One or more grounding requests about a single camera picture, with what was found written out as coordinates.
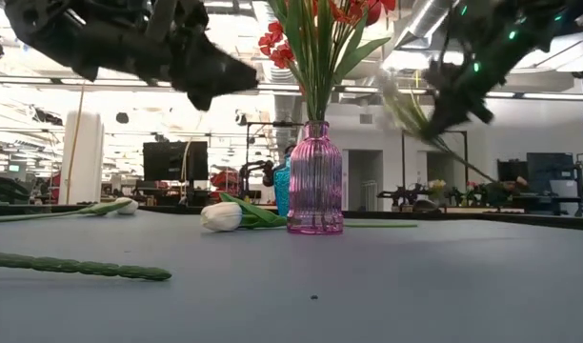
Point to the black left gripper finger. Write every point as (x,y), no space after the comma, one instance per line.
(194,71)
(229,74)

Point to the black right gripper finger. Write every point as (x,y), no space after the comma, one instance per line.
(444,81)
(458,107)

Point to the small white blossom spray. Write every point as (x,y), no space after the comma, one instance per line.
(410,114)

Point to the red blossom spray thin stems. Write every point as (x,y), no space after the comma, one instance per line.
(279,54)

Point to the red artificial tulip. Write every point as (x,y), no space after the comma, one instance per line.
(363,52)

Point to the white artificial tulip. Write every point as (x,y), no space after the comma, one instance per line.
(220,216)
(128,206)

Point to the black background robot arm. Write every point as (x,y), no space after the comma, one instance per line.
(253,167)

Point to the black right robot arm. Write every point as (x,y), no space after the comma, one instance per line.
(544,24)

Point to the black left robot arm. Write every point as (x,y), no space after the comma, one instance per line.
(44,28)

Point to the teal textured glass vase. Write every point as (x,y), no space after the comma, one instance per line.
(282,190)

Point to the pink ribbed glass vase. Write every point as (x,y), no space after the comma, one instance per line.
(315,190)

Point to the background flower bunch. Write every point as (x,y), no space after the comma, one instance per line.
(438,184)

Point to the small dark monitor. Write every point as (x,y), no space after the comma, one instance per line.
(510,176)

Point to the black monitor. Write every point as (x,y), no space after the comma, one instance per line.
(174,162)

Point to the standing person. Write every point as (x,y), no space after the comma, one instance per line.
(289,150)

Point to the black rounded device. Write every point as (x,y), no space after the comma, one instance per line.
(426,206)

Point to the long ceiling light bar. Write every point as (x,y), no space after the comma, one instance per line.
(34,80)

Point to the low black background robot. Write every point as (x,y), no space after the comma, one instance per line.
(396,195)

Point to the large dark monitor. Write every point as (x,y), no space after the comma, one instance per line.
(551,167)

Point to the white building column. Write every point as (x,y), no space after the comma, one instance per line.
(82,162)

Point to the green exit sign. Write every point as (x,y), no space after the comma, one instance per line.
(14,167)

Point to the green bumpy flower stem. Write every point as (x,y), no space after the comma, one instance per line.
(82,267)

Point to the wide black gantry frame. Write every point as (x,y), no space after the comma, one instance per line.
(458,132)

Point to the silver spiral ventilation duct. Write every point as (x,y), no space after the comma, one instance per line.
(417,28)

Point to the narrow black gantry frame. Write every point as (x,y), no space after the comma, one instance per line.
(272,124)

